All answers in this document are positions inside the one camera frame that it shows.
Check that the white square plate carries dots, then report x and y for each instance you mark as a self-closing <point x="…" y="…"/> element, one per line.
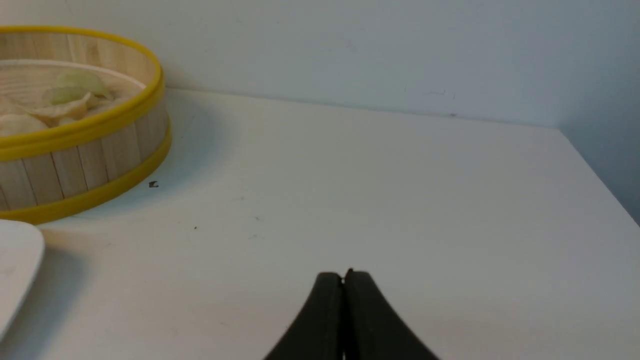
<point x="22" y="248"/>

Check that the pale white dumpling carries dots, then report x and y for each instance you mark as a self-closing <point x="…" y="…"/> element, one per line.
<point x="20" y="124"/>

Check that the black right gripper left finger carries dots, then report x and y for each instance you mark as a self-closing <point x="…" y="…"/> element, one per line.
<point x="316" y="332"/>

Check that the yellow rimmed bamboo steamer basket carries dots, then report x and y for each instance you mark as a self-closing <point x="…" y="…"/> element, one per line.
<point x="56" y="173"/>

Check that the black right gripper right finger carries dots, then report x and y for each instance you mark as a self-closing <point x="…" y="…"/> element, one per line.
<point x="374" y="330"/>

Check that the green dumpling at back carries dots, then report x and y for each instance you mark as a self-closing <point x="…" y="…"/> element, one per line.
<point x="86" y="80"/>

